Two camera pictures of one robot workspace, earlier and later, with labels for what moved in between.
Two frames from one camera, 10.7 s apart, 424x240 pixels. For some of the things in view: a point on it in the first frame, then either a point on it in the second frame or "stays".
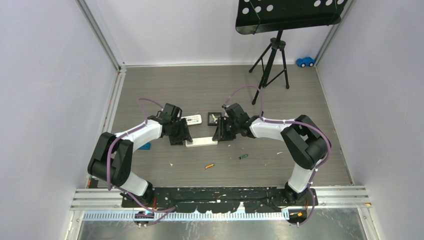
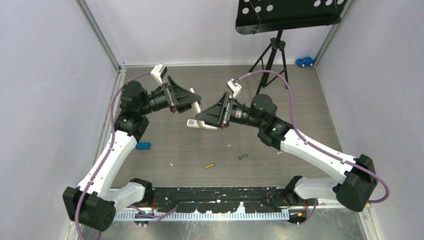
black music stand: x=255 y=17 stays
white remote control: x=193 y=119 → x=196 y=107
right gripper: x=219 y=135 → x=219 y=114
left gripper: x=184 y=135 → x=183 y=98
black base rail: x=222 y=200 stays
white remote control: x=201 y=141 → x=193 y=123
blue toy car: x=305 y=61 stays
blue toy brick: x=145 y=147 stays
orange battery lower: x=209 y=165 stays
